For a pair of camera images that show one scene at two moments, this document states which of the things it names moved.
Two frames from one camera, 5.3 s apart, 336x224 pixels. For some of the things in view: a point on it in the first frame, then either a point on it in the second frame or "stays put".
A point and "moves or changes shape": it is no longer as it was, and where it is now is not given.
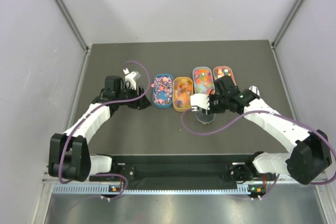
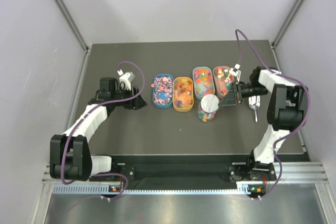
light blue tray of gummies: (203, 80) stays put
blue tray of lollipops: (163, 91) stays put
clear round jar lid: (204, 118) moves or changes shape
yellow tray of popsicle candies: (182, 88) stays put
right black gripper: (212, 110) → (239, 93)
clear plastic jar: (203, 118) stays put
